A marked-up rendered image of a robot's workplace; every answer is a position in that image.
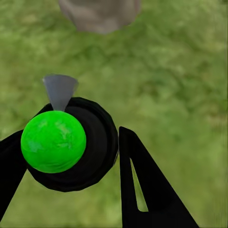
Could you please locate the tree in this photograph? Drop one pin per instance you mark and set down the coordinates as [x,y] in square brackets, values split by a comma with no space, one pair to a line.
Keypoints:
[99,16]

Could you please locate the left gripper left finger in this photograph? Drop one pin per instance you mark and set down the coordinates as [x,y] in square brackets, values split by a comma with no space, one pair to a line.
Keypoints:
[12,169]

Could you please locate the pesticide atomizer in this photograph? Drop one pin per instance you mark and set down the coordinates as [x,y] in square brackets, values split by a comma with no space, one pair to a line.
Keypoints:
[72,143]

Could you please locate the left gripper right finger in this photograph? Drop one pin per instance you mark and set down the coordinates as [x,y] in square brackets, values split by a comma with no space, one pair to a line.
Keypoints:
[166,210]

